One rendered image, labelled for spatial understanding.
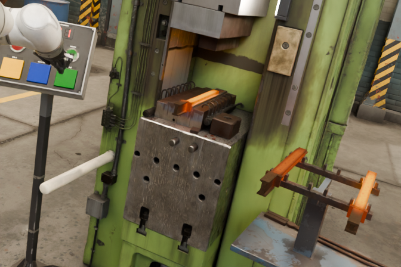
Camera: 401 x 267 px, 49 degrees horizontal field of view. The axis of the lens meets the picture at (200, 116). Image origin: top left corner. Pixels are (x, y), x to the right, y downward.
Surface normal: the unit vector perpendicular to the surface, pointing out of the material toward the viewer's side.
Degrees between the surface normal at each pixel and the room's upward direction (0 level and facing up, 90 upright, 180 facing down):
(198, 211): 90
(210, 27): 90
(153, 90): 90
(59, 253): 0
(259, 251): 0
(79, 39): 60
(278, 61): 90
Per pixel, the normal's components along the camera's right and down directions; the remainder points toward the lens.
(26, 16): 0.06, -0.18
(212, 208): -0.37, 0.19
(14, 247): 0.19, -0.94
